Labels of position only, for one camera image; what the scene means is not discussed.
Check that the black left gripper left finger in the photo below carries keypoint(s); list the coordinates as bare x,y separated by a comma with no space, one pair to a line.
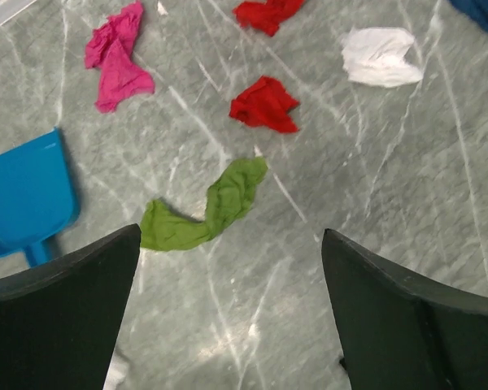
59,321

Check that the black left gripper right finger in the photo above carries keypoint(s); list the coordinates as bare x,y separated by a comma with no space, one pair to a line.
399,329

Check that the blue plastic dustpan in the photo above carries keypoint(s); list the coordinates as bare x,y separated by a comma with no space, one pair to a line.
37,197

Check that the green paper scrap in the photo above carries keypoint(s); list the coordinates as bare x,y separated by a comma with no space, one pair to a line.
228,199

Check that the red paper scrap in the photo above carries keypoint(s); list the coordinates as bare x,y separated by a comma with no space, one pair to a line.
265,103
266,16

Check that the white paper scrap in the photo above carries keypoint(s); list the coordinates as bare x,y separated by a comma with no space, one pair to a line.
376,57

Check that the dark blue paper scrap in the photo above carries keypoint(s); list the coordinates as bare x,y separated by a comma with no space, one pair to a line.
476,10

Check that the pink paper scrap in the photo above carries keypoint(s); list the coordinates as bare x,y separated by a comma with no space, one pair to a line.
109,50

